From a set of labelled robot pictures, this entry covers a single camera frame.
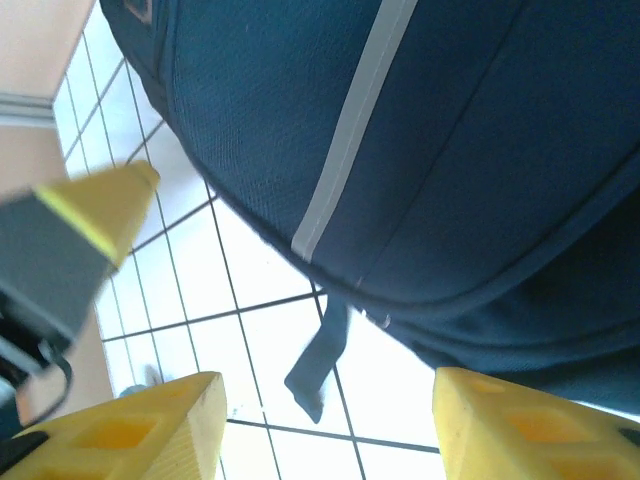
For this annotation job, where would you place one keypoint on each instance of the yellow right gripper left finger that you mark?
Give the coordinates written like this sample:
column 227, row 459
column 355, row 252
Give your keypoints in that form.
column 125, row 435

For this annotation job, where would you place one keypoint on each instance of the navy blue backpack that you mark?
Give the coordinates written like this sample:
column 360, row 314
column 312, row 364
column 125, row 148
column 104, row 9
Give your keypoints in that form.
column 400, row 125

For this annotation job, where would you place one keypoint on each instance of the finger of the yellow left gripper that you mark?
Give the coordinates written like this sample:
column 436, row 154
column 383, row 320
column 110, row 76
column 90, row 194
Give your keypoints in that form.
column 75, row 235

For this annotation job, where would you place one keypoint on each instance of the aluminium corner post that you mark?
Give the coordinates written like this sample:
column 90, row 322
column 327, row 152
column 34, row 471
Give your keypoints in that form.
column 25, row 110

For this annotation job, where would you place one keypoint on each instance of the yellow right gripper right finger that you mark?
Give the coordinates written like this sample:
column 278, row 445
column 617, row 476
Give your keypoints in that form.
column 540, row 435

